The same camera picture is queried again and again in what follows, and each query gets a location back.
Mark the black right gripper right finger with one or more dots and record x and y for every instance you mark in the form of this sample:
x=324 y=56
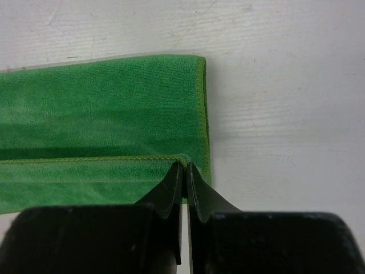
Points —
x=225 y=239

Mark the green microfiber towel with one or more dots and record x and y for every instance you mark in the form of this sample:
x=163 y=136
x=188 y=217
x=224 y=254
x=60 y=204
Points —
x=104 y=132

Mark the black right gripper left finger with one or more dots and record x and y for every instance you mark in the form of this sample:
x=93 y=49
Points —
x=144 y=237

